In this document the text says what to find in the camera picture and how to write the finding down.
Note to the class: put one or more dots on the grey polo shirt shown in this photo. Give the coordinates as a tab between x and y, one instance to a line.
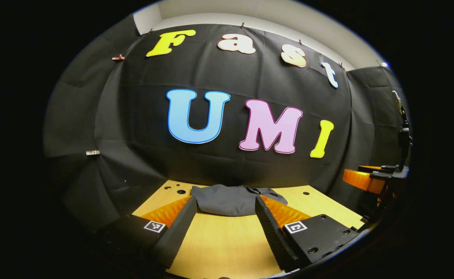
231	201

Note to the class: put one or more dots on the small red clip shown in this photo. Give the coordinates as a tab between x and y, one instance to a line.
118	58

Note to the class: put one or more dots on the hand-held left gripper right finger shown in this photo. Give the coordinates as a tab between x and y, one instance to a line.
267	228

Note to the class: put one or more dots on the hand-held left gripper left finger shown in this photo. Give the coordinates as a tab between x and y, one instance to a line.
182	224

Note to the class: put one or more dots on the dark metal stand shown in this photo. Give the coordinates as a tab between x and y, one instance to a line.
404	131

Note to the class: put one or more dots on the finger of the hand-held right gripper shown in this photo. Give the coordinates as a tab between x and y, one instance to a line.
360	180

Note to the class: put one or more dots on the small white clip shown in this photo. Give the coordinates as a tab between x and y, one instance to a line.
92	152

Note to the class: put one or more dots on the black backdrop cloth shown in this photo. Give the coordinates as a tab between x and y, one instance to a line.
219	69

